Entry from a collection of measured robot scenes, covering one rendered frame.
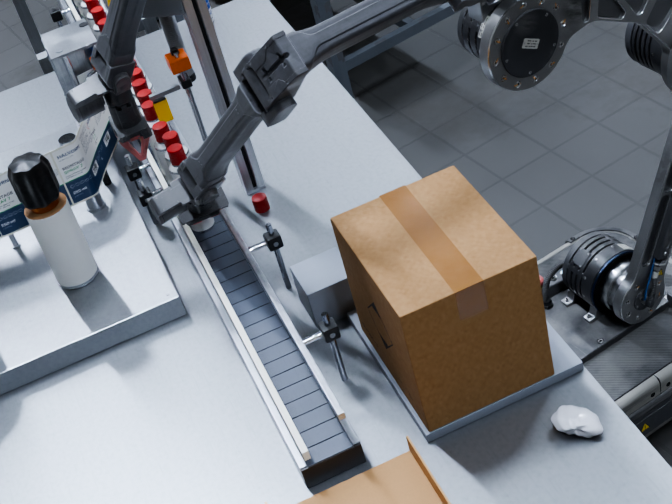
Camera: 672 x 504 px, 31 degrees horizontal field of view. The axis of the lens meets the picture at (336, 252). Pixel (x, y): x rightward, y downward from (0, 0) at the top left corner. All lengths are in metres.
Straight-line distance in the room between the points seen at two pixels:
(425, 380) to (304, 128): 1.05
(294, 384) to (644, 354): 1.09
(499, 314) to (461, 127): 2.30
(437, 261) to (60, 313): 0.88
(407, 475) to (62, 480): 0.63
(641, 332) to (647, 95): 1.38
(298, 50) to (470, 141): 2.29
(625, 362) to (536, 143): 1.29
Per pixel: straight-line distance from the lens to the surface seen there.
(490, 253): 1.96
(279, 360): 2.23
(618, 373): 2.96
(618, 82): 4.33
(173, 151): 2.47
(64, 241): 2.50
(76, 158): 2.69
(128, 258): 2.59
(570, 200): 3.84
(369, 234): 2.05
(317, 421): 2.10
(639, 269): 2.93
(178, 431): 2.25
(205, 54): 2.54
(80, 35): 2.89
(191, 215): 2.44
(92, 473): 2.25
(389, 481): 2.05
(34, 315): 2.55
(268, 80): 1.93
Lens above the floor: 2.39
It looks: 39 degrees down
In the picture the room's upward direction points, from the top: 16 degrees counter-clockwise
